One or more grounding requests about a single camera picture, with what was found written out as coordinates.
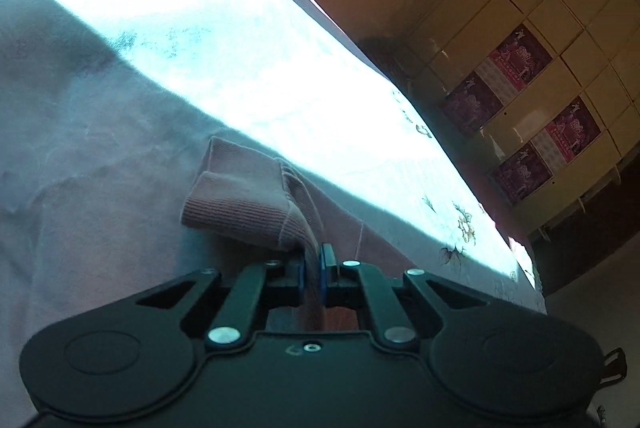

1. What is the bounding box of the white floral bed sheet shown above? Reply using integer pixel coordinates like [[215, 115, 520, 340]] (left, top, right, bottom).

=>
[[0, 0, 548, 428]]

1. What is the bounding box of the pink knit sweater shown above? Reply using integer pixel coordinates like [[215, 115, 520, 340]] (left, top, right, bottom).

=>
[[180, 135, 406, 331]]

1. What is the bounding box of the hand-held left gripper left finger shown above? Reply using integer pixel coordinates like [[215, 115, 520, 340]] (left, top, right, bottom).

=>
[[135, 253, 307, 349]]

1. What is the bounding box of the purple calendar poster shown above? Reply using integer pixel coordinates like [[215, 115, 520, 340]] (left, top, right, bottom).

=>
[[442, 73, 505, 136], [530, 95, 602, 165], [475, 24, 555, 95], [492, 145, 555, 207]]

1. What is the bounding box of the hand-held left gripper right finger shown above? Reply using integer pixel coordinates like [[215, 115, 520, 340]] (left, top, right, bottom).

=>
[[318, 243, 488, 346]]

